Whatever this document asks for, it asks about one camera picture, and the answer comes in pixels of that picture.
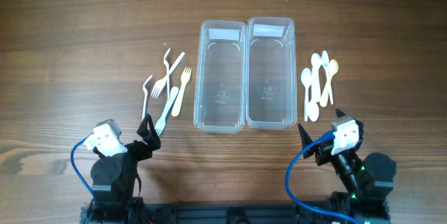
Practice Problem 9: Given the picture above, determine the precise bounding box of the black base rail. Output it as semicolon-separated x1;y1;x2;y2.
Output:
80;201;390;224

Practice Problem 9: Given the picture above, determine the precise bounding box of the yellow plastic spoon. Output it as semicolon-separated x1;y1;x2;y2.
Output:
320;59;339;107

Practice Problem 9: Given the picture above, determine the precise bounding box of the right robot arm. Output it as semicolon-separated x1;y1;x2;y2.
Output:
285;109;397;224

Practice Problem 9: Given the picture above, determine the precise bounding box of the yellow plastic fork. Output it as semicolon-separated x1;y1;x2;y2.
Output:
171;66;192;117

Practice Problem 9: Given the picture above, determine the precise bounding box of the white spoon thin handle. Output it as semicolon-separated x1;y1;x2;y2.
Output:
320;50;332;107

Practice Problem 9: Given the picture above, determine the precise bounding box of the light blue plastic fork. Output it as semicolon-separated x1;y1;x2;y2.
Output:
154;87;179;136

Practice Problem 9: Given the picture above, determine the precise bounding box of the right clear plastic container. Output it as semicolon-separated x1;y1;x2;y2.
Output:
246;17;298;129

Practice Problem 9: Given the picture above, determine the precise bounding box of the clear plastic container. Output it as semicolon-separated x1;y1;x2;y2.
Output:
246;17;298;129
193;20;247;134

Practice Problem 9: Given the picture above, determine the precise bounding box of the right blue cable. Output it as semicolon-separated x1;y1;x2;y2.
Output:
284;129;364;224

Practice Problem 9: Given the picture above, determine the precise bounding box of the white plastic fork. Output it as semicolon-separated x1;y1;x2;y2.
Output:
151;52;186;99

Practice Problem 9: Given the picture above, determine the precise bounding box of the blue cable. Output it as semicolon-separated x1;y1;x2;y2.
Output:
284;129;364;224
70;133;97;200

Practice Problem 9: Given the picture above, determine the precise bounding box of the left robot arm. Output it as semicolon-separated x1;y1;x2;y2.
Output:
80;114;161;223

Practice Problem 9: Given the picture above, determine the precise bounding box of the left clear plastic container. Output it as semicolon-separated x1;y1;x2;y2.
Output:
193;20;247;134

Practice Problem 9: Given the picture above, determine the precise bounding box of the white spoon wide handle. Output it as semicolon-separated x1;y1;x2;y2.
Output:
311;53;322;103

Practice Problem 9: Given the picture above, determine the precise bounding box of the left blue cable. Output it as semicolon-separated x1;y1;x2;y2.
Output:
70;133;97;200

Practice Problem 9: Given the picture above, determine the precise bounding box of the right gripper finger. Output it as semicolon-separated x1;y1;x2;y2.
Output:
335;109;363;137
298;124;318;158

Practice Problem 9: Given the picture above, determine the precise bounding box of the white spoon bowl down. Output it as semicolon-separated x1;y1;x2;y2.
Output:
305;90;319;121

